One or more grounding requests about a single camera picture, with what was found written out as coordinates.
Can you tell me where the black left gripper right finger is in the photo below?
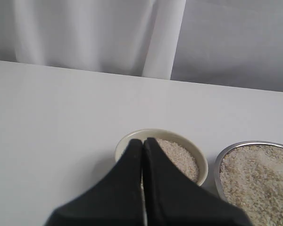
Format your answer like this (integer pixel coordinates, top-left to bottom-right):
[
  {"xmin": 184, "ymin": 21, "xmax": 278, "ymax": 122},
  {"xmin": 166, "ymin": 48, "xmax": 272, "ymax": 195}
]
[{"xmin": 143, "ymin": 138, "xmax": 252, "ymax": 226}]

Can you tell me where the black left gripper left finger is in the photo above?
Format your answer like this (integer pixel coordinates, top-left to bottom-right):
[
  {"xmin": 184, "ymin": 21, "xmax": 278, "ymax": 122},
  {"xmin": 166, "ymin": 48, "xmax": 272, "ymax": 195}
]
[{"xmin": 46, "ymin": 139, "xmax": 144, "ymax": 226}]

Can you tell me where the cream ceramic bowl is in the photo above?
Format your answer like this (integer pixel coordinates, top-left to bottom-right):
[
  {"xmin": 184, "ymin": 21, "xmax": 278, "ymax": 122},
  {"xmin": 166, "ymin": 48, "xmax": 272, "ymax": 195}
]
[{"xmin": 115, "ymin": 129, "xmax": 208, "ymax": 186}]

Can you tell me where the steel rice basin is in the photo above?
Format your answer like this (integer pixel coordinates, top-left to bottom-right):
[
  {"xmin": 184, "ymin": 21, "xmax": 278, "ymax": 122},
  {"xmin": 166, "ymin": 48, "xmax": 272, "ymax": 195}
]
[{"xmin": 214, "ymin": 141, "xmax": 283, "ymax": 226}]

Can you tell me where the white backdrop curtain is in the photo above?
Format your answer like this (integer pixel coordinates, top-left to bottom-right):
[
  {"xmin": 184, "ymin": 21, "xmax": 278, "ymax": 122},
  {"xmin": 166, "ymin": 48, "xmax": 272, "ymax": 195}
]
[{"xmin": 0, "ymin": 0, "xmax": 283, "ymax": 91}]

